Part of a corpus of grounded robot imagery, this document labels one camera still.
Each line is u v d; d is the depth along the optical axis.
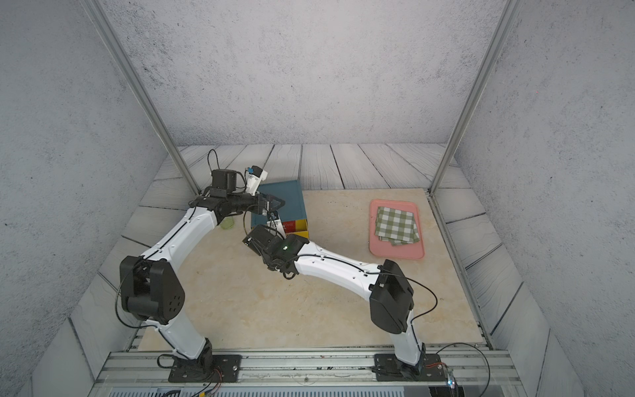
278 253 0.55
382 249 0.99
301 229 0.85
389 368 0.73
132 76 0.83
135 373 0.74
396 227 1.06
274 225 0.69
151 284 0.46
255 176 0.76
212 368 0.71
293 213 0.89
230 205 0.68
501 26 0.73
